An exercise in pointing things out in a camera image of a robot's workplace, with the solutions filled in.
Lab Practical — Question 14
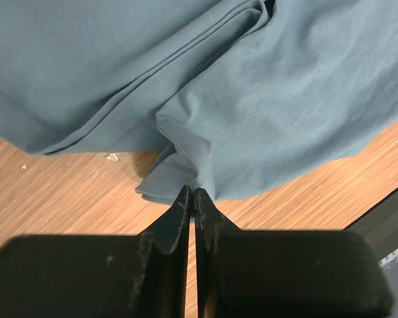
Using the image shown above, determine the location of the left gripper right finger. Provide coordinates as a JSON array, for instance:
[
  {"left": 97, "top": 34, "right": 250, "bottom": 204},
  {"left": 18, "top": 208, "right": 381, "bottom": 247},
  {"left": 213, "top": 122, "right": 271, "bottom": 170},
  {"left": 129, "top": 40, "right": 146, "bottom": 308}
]
[{"left": 192, "top": 189, "right": 394, "bottom": 317}]

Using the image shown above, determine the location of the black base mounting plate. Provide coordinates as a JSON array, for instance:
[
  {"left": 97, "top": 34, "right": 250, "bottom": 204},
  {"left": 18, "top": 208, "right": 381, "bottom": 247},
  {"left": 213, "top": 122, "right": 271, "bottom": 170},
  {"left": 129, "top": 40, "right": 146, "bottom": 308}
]
[{"left": 346, "top": 188, "right": 398, "bottom": 264}]

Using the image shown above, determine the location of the grey-blue t shirt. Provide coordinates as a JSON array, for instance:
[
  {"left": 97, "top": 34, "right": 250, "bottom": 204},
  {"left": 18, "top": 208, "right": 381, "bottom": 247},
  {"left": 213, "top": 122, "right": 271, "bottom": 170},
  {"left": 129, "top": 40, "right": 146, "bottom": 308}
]
[{"left": 0, "top": 1, "right": 398, "bottom": 204}]

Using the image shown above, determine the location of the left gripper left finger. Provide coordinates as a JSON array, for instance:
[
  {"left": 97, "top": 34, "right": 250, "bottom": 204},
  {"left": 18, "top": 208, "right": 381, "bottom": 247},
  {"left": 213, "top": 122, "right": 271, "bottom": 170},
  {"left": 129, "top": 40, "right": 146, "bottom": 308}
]
[{"left": 0, "top": 187, "right": 190, "bottom": 317}]

